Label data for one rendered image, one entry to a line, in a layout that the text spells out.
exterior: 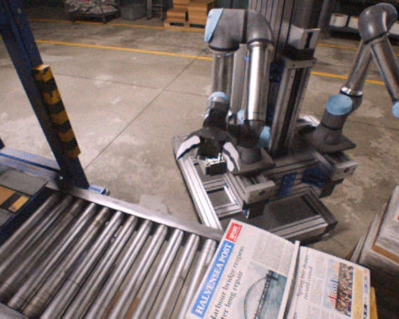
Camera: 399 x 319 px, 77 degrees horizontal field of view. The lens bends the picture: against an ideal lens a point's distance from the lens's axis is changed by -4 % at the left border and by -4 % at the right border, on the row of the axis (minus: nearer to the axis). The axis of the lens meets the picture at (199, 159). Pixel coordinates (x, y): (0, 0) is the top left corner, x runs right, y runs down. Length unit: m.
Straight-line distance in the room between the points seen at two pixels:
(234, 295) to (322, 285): 0.21
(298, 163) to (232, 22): 0.82
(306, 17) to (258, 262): 0.93
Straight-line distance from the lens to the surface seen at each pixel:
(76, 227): 1.13
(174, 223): 1.04
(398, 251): 1.39
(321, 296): 0.71
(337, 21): 6.94
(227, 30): 0.99
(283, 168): 1.43
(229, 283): 0.67
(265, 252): 0.72
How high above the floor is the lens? 1.64
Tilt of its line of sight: 41 degrees down
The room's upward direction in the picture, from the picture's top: straight up
